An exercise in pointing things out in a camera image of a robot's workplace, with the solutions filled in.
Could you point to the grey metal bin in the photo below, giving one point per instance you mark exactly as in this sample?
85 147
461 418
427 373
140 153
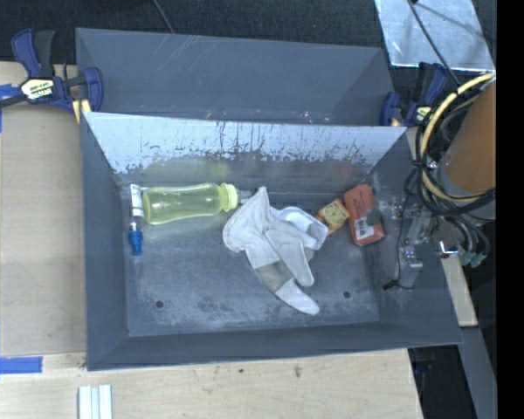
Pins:
227 273

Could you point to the yellow and orange toy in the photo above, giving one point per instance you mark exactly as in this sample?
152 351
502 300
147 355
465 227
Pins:
333 215

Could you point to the white and blue tube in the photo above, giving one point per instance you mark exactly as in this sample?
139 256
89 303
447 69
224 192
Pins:
135 240

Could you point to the white work glove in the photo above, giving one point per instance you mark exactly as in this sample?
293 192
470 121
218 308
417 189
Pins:
262 234

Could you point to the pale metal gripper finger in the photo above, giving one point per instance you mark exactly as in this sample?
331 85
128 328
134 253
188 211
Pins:
411 265
415 228

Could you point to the yellow clear plastic bottle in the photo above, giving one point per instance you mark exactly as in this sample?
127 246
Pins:
179 204

